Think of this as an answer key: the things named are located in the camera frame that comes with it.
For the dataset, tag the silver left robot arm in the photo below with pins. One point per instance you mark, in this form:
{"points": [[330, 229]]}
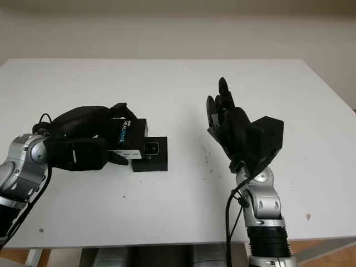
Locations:
{"points": [[22, 167]]}

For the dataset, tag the small silver cube camera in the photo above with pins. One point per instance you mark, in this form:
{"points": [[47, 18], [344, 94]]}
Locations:
{"points": [[151, 148]]}

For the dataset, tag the white table leg frame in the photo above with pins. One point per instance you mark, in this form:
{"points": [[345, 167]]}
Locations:
{"points": [[345, 247], [34, 258]]}

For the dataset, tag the grey robot torso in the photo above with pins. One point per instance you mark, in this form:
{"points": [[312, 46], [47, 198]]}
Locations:
{"points": [[153, 257]]}

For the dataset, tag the black RealSense box lid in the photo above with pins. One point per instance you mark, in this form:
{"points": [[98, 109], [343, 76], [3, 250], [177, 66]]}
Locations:
{"points": [[133, 139]]}

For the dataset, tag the black foam-lined box base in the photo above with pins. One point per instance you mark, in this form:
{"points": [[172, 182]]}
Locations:
{"points": [[150, 165]]}

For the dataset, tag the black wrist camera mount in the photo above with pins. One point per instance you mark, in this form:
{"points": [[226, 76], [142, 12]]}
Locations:
{"points": [[83, 155], [268, 142]]}

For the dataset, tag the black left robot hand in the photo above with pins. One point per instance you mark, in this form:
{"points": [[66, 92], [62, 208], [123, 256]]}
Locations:
{"points": [[80, 122]]}

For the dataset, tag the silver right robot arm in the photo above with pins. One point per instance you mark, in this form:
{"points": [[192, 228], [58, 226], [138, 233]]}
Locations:
{"points": [[264, 205]]}

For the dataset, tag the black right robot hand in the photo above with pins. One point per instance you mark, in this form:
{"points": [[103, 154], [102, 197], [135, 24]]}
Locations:
{"points": [[233, 133]]}

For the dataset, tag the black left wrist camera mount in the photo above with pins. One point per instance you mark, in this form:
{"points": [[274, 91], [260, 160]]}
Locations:
{"points": [[83, 155]]}

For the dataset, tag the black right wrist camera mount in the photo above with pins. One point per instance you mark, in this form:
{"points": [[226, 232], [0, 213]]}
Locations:
{"points": [[268, 142]]}

